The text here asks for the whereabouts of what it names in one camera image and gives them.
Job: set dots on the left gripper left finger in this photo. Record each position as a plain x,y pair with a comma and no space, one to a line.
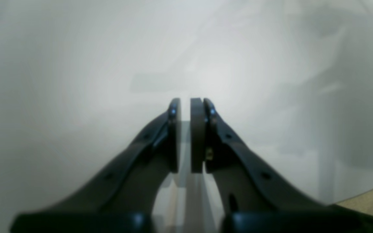
120,198

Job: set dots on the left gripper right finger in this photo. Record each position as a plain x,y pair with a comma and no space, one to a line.
255,197

